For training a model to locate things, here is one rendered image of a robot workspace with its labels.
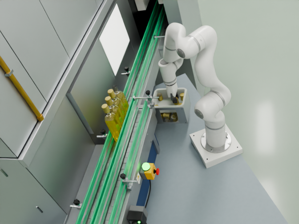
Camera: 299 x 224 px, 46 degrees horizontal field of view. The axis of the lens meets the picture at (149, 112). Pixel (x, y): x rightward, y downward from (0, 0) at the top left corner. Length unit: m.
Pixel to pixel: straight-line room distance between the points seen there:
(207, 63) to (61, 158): 0.88
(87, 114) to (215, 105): 0.71
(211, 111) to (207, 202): 0.53
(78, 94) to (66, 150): 0.31
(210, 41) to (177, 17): 1.05
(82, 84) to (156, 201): 0.82
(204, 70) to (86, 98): 0.68
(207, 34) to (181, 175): 0.92
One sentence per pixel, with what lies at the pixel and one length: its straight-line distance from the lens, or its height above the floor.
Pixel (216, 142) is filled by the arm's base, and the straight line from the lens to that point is 2.20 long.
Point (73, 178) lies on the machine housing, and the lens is 1.98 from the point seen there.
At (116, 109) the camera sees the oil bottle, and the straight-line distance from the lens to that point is 2.03.
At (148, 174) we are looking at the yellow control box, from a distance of 2.01.
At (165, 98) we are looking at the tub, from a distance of 2.43.
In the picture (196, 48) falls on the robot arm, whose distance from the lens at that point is 1.73.
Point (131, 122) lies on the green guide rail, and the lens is 2.15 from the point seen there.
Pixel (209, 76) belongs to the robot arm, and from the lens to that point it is 1.85.
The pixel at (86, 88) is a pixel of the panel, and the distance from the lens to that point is 2.03.
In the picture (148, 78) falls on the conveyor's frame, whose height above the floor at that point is 1.05.
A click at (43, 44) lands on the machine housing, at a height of 1.77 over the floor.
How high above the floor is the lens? 2.59
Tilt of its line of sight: 44 degrees down
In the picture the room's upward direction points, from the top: 20 degrees counter-clockwise
